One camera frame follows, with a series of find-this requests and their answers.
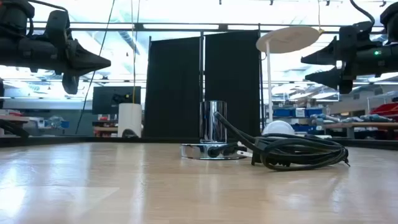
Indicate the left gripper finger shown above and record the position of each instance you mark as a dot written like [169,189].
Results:
[71,84]
[90,63]

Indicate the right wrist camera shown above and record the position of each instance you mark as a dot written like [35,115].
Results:
[362,29]

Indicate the black overhead frame beam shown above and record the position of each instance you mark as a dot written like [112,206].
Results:
[222,27]

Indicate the black rounded object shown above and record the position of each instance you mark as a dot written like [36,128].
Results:
[130,134]

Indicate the wooden shelf with red items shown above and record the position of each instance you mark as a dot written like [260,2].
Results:
[104,127]

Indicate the blue storage bin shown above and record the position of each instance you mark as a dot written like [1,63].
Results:
[314,112]
[281,112]

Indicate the blue plastic item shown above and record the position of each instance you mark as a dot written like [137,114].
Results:
[60,124]

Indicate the black computer monitor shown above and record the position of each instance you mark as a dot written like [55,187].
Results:
[105,99]

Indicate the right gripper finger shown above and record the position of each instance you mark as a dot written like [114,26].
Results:
[328,77]
[326,56]

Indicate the blue storage crate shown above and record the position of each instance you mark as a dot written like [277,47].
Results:
[303,128]

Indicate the red storage bin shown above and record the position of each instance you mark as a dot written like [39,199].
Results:
[387,109]

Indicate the chrome lamp base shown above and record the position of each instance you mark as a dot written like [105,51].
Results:
[213,121]

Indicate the black table edge rail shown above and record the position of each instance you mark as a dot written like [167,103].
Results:
[62,140]

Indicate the white cylindrical bin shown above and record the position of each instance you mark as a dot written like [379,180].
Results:
[130,119]

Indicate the grey blue cloth pile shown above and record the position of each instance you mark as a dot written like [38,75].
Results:
[367,118]

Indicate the white LED lightbulb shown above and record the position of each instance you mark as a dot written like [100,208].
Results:
[278,128]

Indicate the white round pedestal table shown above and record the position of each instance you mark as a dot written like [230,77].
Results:
[287,39]

